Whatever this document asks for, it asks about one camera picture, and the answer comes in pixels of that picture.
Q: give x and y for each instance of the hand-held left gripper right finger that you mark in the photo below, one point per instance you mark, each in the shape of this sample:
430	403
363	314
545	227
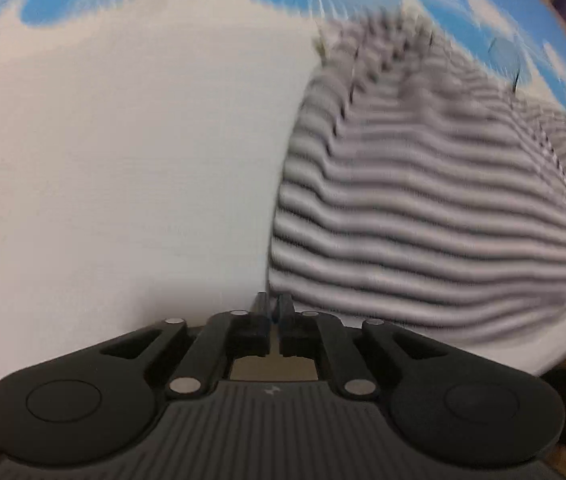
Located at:
285	310

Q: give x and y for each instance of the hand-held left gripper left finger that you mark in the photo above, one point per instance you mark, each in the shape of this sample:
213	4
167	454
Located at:
261	310

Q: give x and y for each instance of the striped hooded top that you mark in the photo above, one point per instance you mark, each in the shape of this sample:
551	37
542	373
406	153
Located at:
428	200

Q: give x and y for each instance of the blue and white bed sheet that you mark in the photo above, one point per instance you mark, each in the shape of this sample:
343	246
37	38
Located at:
113	160

